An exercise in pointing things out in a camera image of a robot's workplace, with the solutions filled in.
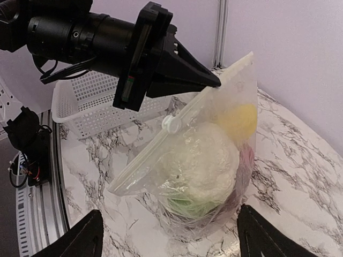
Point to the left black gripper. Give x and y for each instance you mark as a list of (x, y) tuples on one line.
[(156, 64)]

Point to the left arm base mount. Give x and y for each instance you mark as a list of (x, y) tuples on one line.
[(32, 139)]

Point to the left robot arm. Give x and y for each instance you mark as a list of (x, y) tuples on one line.
[(68, 32)]

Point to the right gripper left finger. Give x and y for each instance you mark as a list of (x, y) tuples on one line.
[(83, 239)]

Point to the left aluminium corner post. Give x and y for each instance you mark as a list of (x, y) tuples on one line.
[(220, 36)]

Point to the purple fake grape bunch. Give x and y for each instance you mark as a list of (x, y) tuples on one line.
[(243, 177)]

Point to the white fake cauliflower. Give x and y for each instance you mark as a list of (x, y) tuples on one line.
[(199, 165)]

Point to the yellow fake lemon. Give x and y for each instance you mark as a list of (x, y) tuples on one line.
[(239, 123)]

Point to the clear zip top bag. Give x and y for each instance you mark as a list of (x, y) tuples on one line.
[(184, 218)]

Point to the white perforated plastic basket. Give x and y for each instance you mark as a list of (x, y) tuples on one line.
[(85, 105)]

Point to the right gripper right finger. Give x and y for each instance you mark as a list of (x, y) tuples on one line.
[(258, 237)]

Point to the aluminium front rail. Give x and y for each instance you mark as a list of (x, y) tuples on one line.
[(41, 213)]

